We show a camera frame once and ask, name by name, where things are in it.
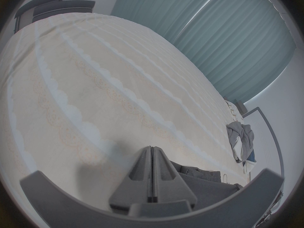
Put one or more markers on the blue-green curtain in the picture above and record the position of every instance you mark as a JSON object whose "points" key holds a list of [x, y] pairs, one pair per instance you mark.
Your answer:
{"points": [[237, 44], [154, 8]]}

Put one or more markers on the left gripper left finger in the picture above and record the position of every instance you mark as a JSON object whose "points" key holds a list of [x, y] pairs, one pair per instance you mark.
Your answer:
{"points": [[137, 186]]}

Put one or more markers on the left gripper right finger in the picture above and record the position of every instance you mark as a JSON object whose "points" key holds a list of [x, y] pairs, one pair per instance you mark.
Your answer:
{"points": [[168, 186]]}

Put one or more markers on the white printed pillow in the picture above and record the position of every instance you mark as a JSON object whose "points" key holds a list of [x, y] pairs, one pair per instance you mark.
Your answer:
{"points": [[235, 113]]}

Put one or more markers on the grey bedside table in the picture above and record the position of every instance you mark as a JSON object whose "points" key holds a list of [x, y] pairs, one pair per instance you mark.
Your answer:
{"points": [[241, 106]]}

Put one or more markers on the black T-shirt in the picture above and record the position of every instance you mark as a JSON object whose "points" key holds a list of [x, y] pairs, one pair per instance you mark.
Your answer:
{"points": [[209, 191]]}

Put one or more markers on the pile of clothes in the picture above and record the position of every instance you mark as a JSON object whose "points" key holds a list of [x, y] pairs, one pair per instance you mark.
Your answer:
{"points": [[242, 139]]}

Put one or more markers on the bed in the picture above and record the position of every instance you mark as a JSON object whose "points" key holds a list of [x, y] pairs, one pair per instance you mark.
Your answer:
{"points": [[95, 79]]}

